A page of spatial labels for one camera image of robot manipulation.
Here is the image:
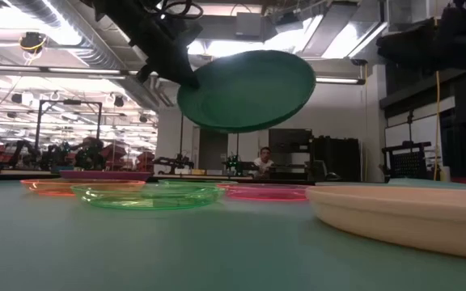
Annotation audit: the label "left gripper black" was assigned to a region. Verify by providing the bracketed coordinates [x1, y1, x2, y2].
[123, 19, 201, 90]

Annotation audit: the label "dark green plastic plate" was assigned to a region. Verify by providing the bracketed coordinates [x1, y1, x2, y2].
[176, 49, 317, 134]

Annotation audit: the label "magenta opaque plastic plate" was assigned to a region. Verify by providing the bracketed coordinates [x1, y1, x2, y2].
[58, 169, 153, 182]

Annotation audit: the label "pink transparent plastic plate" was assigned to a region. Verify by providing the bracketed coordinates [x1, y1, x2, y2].
[216, 183, 311, 202]

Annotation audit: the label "orange transparent plastic plate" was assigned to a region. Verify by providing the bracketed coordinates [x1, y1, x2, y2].
[19, 179, 147, 197]

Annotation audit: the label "grey door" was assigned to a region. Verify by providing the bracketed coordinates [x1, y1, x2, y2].
[198, 131, 229, 171]

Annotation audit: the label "red storage bins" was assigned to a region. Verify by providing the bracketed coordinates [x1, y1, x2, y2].
[101, 143, 156, 175]

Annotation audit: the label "long ceiling light fixture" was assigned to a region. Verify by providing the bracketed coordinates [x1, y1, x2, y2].
[0, 63, 366, 86]

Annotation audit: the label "person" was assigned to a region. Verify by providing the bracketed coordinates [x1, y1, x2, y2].
[252, 145, 277, 179]

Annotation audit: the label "dark shelf unit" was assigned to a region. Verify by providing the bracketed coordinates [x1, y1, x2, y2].
[268, 128, 313, 181]

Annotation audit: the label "large green transparent plate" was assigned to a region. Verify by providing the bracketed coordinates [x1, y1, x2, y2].
[70, 183, 227, 211]

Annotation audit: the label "black cabinet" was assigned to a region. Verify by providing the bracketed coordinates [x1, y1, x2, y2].
[312, 136, 362, 183]

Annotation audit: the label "black perforated rack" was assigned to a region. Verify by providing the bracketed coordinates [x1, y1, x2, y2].
[381, 141, 432, 181]

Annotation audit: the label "large off-white plastic plate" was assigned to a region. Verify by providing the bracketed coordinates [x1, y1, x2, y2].
[305, 177, 466, 262]

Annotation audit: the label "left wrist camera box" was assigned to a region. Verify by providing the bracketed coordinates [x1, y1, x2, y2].
[167, 18, 205, 46]

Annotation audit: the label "black background station frame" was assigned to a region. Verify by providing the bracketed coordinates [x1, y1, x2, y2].
[179, 112, 241, 165]

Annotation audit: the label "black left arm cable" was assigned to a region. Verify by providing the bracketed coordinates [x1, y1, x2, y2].
[147, 0, 205, 20]

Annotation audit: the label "silver ceiling duct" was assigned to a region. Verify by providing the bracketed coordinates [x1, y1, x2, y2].
[8, 0, 163, 112]

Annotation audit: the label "black table edge frame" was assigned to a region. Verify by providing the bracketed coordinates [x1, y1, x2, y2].
[0, 170, 317, 186]

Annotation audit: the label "black background gantry frame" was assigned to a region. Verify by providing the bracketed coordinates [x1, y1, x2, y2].
[34, 99, 104, 162]

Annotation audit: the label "ceiling cable reel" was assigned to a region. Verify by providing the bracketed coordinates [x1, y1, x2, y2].
[18, 31, 48, 54]

